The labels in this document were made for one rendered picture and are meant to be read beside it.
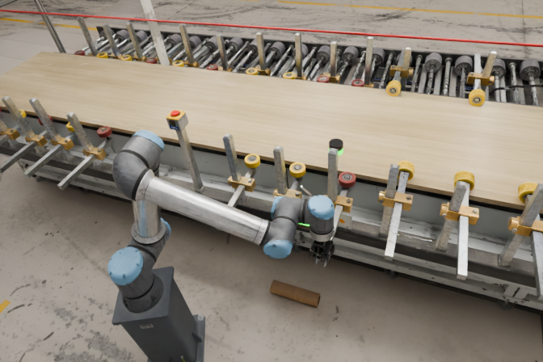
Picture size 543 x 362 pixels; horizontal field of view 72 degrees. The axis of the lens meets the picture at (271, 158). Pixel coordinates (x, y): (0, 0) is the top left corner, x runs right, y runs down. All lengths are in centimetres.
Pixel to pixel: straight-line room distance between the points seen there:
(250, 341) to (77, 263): 140
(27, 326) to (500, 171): 285
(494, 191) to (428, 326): 94
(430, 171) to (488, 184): 25
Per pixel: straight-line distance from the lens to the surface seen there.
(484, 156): 208
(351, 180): 181
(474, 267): 193
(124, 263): 177
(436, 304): 256
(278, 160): 169
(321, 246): 144
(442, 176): 192
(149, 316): 192
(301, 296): 241
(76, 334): 279
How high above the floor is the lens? 220
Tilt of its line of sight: 42 degrees down
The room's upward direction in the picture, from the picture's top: 8 degrees counter-clockwise
